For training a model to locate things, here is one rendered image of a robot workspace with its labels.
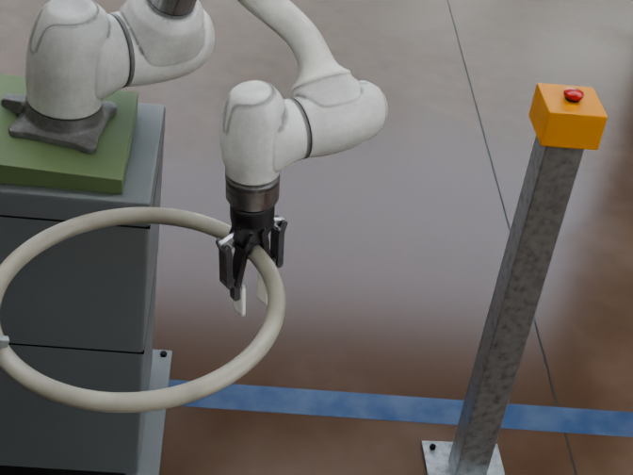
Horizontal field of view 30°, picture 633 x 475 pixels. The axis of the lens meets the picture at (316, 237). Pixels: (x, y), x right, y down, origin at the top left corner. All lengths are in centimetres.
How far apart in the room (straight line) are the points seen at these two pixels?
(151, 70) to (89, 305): 52
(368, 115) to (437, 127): 245
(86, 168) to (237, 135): 61
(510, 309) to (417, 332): 81
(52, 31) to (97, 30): 9
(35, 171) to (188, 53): 39
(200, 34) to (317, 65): 56
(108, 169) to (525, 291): 93
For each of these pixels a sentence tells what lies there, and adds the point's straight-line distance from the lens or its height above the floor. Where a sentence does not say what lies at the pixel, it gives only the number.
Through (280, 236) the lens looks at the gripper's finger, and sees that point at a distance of 205.
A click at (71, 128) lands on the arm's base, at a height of 88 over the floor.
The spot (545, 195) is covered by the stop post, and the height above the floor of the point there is 87.
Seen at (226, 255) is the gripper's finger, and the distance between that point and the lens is 199.
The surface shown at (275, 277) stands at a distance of 196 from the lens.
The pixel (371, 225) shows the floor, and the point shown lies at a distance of 379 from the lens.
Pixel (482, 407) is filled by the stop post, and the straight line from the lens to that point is 283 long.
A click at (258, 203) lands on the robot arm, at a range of 193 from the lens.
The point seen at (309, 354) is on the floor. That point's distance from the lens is 327.
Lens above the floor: 216
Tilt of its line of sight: 36 degrees down
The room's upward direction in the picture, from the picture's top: 9 degrees clockwise
